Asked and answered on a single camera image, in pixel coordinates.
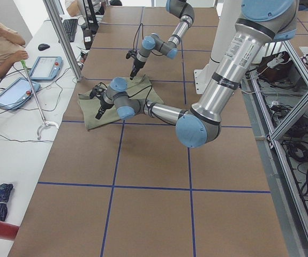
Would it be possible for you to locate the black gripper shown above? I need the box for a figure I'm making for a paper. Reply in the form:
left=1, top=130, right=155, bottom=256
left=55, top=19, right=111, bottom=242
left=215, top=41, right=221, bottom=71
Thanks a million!
left=95, top=96, right=114, bottom=120
left=130, top=57, right=145, bottom=80

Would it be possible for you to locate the olive green long-sleeve shirt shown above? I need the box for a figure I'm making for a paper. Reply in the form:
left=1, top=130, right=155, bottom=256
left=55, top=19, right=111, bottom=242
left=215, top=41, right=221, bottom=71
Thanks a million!
left=78, top=75, right=164, bottom=130

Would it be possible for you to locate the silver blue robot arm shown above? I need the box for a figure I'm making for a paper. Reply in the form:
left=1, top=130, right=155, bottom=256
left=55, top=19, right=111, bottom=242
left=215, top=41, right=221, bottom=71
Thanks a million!
left=126, top=1, right=194, bottom=80
left=91, top=1, right=299, bottom=148

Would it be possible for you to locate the metal reacher grabber stick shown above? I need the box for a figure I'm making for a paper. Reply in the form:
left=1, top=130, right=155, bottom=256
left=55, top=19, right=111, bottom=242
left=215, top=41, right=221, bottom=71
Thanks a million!
left=20, top=60, right=59, bottom=140

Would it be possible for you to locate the black box with label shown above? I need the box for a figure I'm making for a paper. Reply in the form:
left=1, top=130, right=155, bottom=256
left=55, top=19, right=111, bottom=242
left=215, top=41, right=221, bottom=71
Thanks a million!
left=83, top=28, right=93, bottom=50

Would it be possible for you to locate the far blue teach pendant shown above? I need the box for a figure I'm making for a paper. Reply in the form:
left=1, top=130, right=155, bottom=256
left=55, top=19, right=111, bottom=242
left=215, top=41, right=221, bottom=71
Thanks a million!
left=29, top=56, right=63, bottom=82

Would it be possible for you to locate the blue teach pendant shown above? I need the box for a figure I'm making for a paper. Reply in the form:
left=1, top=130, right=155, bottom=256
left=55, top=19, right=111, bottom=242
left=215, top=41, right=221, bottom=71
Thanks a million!
left=29, top=56, right=63, bottom=82
left=0, top=78, right=32, bottom=110

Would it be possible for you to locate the black keyboard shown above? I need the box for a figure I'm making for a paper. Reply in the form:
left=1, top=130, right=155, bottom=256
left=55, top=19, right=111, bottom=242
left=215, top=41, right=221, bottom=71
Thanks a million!
left=62, top=19, right=78, bottom=42

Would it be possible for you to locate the black computer mouse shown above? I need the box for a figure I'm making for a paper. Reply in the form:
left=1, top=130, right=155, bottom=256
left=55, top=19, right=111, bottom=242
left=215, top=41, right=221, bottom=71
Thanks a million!
left=37, top=43, right=50, bottom=51

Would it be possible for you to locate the near blue teach pendant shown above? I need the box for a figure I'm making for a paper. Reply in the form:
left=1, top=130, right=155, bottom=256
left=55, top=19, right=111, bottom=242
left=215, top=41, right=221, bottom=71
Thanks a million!
left=0, top=78, right=32, bottom=110

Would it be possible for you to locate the folded dark blue umbrella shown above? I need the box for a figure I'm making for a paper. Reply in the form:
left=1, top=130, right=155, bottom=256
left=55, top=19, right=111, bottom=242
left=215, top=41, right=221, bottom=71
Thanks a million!
left=0, top=183, right=13, bottom=222

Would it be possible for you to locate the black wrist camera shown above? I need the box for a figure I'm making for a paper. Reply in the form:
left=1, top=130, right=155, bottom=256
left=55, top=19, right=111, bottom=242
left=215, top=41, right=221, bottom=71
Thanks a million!
left=125, top=49, right=137, bottom=59
left=89, top=82, right=107, bottom=99

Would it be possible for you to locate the aluminium frame post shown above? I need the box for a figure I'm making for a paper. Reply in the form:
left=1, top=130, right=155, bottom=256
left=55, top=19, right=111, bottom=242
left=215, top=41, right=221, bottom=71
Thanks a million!
left=43, top=0, right=82, bottom=81

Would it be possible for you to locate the white camera mast pedestal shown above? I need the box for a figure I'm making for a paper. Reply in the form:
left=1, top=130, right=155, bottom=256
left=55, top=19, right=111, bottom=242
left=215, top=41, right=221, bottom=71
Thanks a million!
left=193, top=0, right=242, bottom=95

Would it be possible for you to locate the aluminium side frame rail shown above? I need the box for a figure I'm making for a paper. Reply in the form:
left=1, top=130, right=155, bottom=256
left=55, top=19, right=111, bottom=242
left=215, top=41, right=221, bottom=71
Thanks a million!
left=246, top=40, right=308, bottom=257

